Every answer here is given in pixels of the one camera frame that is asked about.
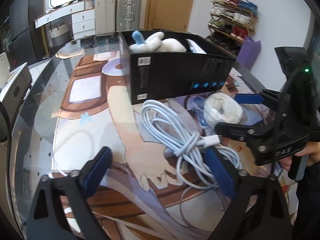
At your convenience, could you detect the black cardboard box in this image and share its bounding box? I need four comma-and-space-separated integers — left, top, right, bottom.
119, 31, 235, 105

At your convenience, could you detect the grey side table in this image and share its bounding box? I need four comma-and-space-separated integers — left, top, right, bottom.
1, 53, 32, 128

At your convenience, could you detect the silver suitcase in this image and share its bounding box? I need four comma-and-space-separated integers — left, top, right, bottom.
116, 0, 141, 31

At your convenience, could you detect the wooden door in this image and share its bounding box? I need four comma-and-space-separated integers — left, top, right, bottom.
144, 0, 194, 32

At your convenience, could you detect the purple paper bag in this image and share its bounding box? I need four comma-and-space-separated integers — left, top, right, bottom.
236, 36, 261, 70

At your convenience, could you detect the white charging cable bundle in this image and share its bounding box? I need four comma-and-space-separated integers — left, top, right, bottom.
140, 100, 243, 190

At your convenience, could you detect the white suitcase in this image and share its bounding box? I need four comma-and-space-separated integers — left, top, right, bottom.
94, 0, 116, 35

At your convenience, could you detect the white desk with drawers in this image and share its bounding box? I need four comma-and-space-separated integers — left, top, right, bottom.
34, 0, 95, 40

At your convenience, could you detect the woven laundry basket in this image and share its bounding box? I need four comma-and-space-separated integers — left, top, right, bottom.
49, 23, 71, 47

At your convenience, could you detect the black refrigerator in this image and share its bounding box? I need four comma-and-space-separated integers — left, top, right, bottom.
1, 0, 46, 68

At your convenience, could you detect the bagged white rope coil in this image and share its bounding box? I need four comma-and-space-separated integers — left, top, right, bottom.
203, 92, 245, 126

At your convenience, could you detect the anime printed desk mat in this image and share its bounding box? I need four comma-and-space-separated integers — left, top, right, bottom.
49, 51, 298, 240

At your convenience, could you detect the white plush toy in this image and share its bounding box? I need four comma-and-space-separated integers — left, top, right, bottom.
129, 31, 187, 54

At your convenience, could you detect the shoe rack with shoes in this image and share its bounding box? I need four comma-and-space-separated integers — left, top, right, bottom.
206, 0, 258, 57

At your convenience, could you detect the person's right hand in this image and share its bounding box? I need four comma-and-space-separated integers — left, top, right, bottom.
280, 141, 320, 172

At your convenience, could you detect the white packet in box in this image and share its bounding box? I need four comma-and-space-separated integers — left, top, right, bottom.
186, 39, 206, 54

